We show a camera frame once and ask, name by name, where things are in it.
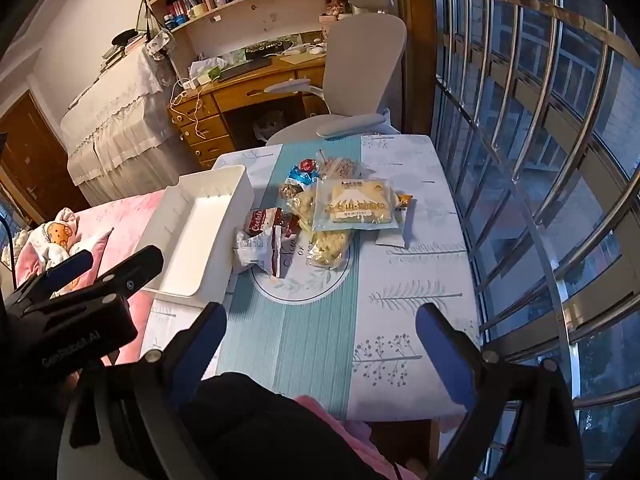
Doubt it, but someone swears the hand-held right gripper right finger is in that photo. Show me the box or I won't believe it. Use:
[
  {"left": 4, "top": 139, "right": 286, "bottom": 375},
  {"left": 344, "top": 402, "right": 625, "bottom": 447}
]
[{"left": 415, "top": 302, "right": 586, "bottom": 480}]

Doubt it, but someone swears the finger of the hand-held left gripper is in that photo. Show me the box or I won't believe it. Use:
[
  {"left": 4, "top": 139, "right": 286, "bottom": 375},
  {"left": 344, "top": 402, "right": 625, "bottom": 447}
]
[
  {"left": 7, "top": 249, "right": 95, "bottom": 307},
  {"left": 30, "top": 245, "right": 165, "bottom": 307}
]

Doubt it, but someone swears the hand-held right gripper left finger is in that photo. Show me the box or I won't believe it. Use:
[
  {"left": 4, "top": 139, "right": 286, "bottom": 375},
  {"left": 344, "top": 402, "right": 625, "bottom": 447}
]
[{"left": 70, "top": 301, "right": 228, "bottom": 480}]

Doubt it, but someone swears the white plastic tray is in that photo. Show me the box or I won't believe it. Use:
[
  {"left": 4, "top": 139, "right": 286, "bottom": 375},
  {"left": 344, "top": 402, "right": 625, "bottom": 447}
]
[{"left": 137, "top": 164, "right": 256, "bottom": 306}]

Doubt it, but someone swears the bear printed pink blanket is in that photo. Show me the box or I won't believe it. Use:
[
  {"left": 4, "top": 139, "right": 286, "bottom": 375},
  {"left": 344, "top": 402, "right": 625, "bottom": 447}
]
[{"left": 2, "top": 207, "right": 108, "bottom": 296}]

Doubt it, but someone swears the pink bedsheet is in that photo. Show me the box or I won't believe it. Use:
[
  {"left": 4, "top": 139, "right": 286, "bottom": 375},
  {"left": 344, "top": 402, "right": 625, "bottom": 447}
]
[{"left": 15, "top": 189, "right": 168, "bottom": 361}]

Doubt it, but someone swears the white dark red snack packet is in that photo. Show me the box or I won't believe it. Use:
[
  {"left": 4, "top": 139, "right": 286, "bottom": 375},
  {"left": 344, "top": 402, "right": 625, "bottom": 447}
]
[{"left": 234, "top": 227, "right": 287, "bottom": 279}]

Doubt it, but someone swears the person's black clothing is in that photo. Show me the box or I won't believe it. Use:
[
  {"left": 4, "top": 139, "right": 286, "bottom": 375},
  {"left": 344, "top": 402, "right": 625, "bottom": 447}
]
[{"left": 180, "top": 372, "right": 401, "bottom": 480}]

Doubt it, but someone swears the brown wooden door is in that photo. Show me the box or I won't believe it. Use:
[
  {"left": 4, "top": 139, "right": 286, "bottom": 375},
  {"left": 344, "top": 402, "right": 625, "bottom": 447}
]
[{"left": 0, "top": 90, "right": 83, "bottom": 226}]

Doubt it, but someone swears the pink garment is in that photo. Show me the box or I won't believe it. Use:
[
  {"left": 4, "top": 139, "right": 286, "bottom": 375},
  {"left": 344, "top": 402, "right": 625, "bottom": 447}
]
[{"left": 295, "top": 395, "right": 421, "bottom": 480}]

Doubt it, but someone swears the clear puffed snack packet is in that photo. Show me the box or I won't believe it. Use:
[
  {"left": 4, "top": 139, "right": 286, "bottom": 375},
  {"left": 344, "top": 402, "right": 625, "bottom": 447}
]
[
  {"left": 305, "top": 230, "right": 356, "bottom": 268},
  {"left": 287, "top": 192, "right": 317, "bottom": 231}
]

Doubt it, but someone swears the white orange snack packet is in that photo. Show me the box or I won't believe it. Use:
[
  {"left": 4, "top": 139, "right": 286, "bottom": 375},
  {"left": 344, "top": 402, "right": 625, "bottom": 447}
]
[{"left": 375, "top": 192, "right": 417, "bottom": 250}]

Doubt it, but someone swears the large yellow bread packet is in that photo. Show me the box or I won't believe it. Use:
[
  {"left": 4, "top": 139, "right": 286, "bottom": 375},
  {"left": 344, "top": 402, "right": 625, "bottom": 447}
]
[{"left": 311, "top": 176, "right": 403, "bottom": 233}]

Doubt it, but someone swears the blue candy packet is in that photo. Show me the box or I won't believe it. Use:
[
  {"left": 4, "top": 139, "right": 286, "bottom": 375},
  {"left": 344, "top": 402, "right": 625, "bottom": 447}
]
[{"left": 286, "top": 167, "right": 318, "bottom": 191}]

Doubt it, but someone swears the grey plastic bag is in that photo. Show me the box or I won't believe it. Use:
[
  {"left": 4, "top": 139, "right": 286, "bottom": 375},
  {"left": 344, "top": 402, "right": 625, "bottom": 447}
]
[{"left": 252, "top": 107, "right": 288, "bottom": 143}]

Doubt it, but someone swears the wooden desk with drawers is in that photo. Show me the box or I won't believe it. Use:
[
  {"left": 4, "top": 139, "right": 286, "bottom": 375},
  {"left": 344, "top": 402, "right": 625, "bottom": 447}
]
[{"left": 167, "top": 52, "right": 331, "bottom": 171}]

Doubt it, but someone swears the large clear snack packet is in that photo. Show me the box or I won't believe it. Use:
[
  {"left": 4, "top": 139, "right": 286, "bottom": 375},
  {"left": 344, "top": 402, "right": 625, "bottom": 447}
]
[{"left": 317, "top": 152, "right": 362, "bottom": 181}]

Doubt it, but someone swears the stack of books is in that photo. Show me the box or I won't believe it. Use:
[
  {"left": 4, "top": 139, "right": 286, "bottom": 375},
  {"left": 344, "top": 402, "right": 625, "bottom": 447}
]
[{"left": 100, "top": 42, "right": 146, "bottom": 73}]

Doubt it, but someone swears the white plastic bag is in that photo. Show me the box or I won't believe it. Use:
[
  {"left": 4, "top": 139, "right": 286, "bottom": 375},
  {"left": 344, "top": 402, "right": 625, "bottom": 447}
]
[{"left": 187, "top": 55, "right": 228, "bottom": 86}]

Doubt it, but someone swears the floral fabric bag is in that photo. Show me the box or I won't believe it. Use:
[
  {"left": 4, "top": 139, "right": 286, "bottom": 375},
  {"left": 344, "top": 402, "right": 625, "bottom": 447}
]
[{"left": 145, "top": 30, "right": 178, "bottom": 61}]

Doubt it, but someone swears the black keyboard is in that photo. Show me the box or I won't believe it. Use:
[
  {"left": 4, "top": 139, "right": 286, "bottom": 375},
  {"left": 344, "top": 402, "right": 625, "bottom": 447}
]
[{"left": 217, "top": 57, "right": 273, "bottom": 83}]

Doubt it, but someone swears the wooden bookshelf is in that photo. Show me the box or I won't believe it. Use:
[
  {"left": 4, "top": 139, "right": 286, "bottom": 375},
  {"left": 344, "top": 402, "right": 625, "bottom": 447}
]
[{"left": 137, "top": 0, "right": 351, "bottom": 56}]

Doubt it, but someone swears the grey office chair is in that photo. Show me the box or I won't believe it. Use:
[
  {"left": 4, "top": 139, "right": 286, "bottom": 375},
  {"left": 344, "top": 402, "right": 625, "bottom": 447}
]
[{"left": 265, "top": 0, "right": 408, "bottom": 147}]

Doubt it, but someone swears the small doll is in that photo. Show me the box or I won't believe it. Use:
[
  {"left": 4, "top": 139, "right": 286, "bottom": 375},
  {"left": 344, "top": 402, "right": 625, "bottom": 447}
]
[{"left": 322, "top": 0, "right": 351, "bottom": 26}]

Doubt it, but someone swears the black cable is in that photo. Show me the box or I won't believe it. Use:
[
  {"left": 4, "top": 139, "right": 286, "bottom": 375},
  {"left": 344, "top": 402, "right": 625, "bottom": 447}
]
[{"left": 0, "top": 212, "right": 16, "bottom": 281}]

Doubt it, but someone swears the white charger cable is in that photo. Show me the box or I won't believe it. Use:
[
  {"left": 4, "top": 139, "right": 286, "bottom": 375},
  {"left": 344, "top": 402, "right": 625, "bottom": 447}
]
[{"left": 169, "top": 77, "right": 208, "bottom": 138}]

